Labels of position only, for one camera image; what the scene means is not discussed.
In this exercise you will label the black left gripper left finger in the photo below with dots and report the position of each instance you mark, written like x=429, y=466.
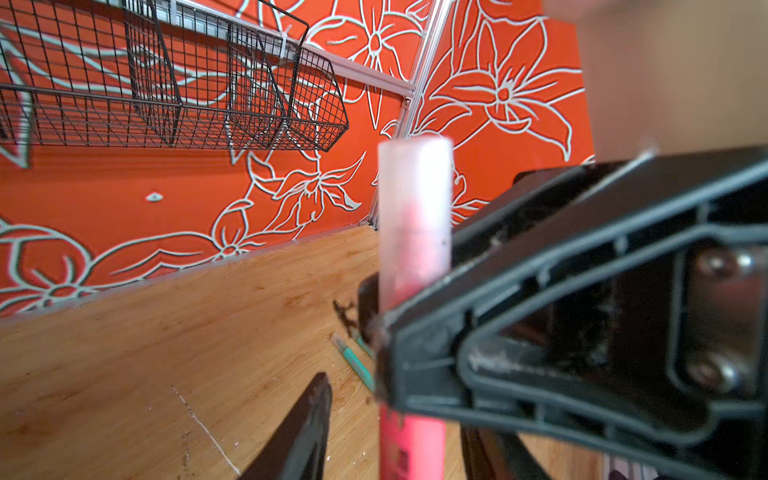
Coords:
x=297, y=448

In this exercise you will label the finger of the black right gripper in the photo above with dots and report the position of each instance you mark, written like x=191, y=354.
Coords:
x=618, y=306

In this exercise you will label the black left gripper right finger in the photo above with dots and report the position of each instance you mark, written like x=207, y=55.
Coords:
x=491, y=455

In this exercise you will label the red pen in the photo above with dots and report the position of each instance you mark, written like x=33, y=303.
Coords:
x=411, y=444

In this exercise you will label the dark green pen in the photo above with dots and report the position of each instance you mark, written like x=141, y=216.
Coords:
x=363, y=345

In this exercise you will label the pinkish clear pen cap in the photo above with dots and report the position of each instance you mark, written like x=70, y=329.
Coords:
x=415, y=194

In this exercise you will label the black wire basket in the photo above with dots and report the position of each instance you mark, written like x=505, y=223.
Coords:
x=160, y=74

